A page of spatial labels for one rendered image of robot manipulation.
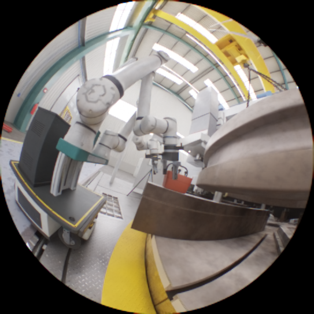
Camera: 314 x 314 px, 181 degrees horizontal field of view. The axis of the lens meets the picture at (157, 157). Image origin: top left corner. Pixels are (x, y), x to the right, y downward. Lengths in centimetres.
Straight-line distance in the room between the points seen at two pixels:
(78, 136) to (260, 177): 116
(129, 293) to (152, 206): 66
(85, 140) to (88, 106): 21
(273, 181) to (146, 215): 93
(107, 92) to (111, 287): 98
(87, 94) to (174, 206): 77
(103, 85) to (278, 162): 107
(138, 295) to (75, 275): 37
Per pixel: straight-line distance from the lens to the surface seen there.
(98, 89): 40
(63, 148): 55
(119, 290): 79
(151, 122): 48
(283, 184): 84
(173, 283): 55
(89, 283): 78
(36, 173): 84
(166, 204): 71
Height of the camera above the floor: 73
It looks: 11 degrees up
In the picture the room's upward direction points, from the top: 20 degrees clockwise
